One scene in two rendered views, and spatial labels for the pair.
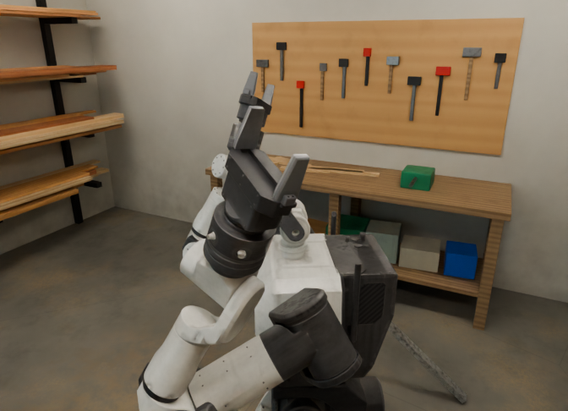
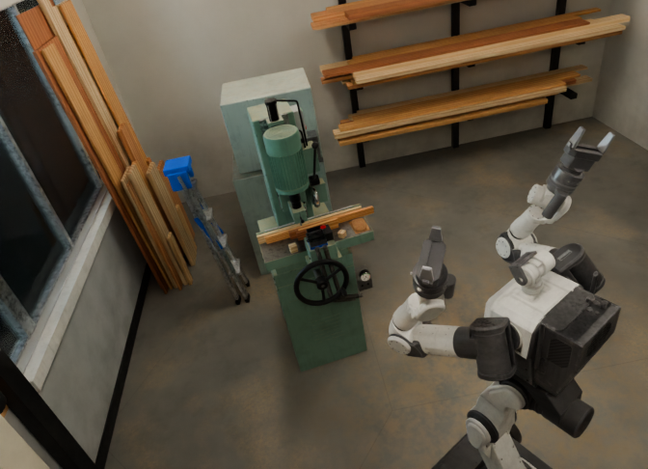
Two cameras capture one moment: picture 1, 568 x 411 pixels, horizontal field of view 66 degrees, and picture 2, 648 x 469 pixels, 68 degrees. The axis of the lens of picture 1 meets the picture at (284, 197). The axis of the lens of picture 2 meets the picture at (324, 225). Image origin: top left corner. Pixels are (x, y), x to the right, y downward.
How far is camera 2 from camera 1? 88 cm
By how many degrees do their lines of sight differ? 56
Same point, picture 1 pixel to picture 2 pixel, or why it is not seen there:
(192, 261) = not seen: hidden behind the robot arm
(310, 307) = (481, 330)
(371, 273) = (563, 335)
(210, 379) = (424, 332)
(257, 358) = (447, 337)
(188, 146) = not seen: outside the picture
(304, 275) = (516, 309)
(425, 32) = not seen: outside the picture
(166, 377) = (397, 318)
